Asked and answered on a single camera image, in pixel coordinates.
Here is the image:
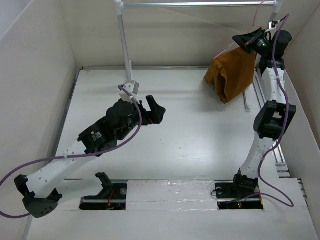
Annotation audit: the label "white foam board strip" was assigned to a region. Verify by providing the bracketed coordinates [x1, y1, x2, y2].
[126, 179, 218, 212]

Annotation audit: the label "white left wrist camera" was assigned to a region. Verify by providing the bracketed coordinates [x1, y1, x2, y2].
[119, 80, 140, 103]

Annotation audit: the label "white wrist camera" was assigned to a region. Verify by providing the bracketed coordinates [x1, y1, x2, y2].
[265, 20, 280, 33]
[119, 80, 140, 103]

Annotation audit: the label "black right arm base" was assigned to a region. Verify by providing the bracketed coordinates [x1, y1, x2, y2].
[211, 174, 264, 210]

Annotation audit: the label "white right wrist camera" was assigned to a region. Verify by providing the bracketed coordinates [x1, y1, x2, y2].
[265, 20, 280, 33]

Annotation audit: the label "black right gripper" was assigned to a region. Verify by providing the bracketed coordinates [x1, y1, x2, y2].
[232, 26, 271, 56]

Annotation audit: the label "pink wire hanger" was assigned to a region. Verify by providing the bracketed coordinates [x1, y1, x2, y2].
[213, 0, 267, 60]

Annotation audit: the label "brown trousers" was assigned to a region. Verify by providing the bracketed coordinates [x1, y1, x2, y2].
[204, 47, 257, 104]

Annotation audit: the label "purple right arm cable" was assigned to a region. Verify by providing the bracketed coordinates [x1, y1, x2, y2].
[226, 13, 295, 208]

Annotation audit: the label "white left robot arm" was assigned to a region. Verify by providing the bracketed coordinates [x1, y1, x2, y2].
[14, 95, 166, 218]

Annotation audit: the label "silver white clothes rack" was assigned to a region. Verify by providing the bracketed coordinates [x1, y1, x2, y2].
[113, 0, 287, 111]

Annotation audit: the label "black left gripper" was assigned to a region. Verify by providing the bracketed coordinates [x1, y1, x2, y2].
[117, 96, 165, 141]

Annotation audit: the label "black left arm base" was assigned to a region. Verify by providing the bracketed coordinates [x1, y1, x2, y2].
[79, 172, 128, 211]

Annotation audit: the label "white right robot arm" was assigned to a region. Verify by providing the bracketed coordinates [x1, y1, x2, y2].
[231, 28, 297, 197]

